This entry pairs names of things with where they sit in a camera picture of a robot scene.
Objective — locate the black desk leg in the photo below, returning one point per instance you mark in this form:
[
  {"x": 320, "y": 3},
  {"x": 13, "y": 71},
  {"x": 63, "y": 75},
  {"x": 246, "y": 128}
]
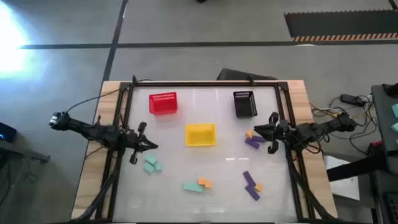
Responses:
[{"x": 354, "y": 169}]

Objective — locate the black aluminium rig frame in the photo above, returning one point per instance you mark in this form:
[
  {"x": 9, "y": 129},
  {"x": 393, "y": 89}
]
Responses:
[{"x": 202, "y": 83}]

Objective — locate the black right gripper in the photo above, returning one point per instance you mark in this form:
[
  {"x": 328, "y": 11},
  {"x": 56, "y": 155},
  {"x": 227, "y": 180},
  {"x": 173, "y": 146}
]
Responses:
[{"x": 281, "y": 130}]

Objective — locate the black device with blue light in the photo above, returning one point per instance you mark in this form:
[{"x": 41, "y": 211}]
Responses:
[{"x": 6, "y": 132}]

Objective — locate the black power adapter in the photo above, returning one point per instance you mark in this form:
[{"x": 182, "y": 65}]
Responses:
[{"x": 351, "y": 99}]

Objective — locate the yellow plastic basket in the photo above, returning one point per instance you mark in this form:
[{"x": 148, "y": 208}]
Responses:
[{"x": 200, "y": 135}]

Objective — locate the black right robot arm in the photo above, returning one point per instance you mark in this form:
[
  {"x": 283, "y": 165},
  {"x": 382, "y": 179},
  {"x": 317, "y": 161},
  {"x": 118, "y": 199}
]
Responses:
[{"x": 323, "y": 127}]

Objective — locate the gray side table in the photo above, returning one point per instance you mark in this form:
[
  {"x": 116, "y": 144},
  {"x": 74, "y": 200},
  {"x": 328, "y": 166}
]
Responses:
[{"x": 25, "y": 152}]

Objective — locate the long teal foam block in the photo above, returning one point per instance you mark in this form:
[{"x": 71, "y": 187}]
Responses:
[{"x": 192, "y": 187}]

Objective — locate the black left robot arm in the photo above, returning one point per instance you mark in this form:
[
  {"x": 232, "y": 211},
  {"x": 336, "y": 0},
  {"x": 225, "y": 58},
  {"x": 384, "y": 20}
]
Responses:
[{"x": 93, "y": 132}]

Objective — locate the white paper sheet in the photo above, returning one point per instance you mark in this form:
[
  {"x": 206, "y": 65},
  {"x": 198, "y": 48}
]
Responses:
[{"x": 345, "y": 186}]

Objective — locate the black plastic basket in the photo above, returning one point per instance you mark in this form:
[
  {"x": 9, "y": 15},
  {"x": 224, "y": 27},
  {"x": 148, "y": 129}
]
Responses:
[{"x": 245, "y": 107}]

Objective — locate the red plastic basket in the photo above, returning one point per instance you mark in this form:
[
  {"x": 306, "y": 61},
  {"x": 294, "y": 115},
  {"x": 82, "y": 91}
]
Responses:
[{"x": 163, "y": 105}]

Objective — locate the dark side desk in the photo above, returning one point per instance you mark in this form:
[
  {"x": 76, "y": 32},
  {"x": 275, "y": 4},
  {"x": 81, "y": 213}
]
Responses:
[{"x": 385, "y": 124}]

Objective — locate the black hazard-striped floor mat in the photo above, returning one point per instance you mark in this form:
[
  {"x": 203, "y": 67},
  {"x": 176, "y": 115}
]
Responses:
[{"x": 342, "y": 25}]

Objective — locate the black computer keyboard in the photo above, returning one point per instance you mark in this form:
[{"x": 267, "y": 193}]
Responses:
[{"x": 392, "y": 207}]

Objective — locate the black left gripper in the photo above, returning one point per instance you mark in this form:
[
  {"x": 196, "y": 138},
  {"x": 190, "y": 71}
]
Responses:
[{"x": 136, "y": 141}]

